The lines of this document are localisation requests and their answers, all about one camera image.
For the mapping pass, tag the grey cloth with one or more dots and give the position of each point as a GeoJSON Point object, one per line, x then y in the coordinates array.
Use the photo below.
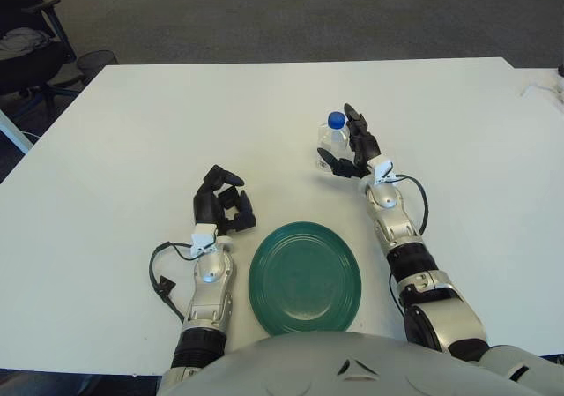
{"type": "Point", "coordinates": [20, 41]}

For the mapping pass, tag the grey robot torso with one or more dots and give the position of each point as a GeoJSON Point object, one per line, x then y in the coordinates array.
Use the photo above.
{"type": "Point", "coordinates": [352, 365]}

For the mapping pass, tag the clear bottle with blue cap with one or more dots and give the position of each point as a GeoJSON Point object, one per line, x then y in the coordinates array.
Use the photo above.
{"type": "Point", "coordinates": [332, 138]}

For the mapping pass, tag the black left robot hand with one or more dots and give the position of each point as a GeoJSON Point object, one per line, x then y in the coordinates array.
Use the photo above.
{"type": "Point", "coordinates": [205, 202]}

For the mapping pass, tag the small black object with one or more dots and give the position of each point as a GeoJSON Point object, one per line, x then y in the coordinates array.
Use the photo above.
{"type": "Point", "coordinates": [560, 70]}

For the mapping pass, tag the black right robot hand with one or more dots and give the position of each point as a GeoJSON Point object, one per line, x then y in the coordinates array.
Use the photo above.
{"type": "Point", "coordinates": [363, 147]}

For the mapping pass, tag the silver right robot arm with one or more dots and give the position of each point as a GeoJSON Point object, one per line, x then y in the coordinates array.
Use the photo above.
{"type": "Point", "coordinates": [405, 246]}

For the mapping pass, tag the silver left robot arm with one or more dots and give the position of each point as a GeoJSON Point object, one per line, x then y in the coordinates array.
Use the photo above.
{"type": "Point", "coordinates": [209, 281]}

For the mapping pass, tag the green round plate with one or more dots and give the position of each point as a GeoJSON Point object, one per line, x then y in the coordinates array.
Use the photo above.
{"type": "Point", "coordinates": [304, 281]}

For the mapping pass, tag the black office chair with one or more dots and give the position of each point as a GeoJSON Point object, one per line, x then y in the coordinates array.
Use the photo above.
{"type": "Point", "coordinates": [39, 67]}

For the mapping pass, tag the white table leg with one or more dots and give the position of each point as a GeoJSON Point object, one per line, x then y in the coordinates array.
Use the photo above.
{"type": "Point", "coordinates": [13, 131]}

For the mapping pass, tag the black mesh wastebasket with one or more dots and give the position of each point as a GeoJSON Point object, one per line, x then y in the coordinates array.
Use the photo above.
{"type": "Point", "coordinates": [94, 63]}

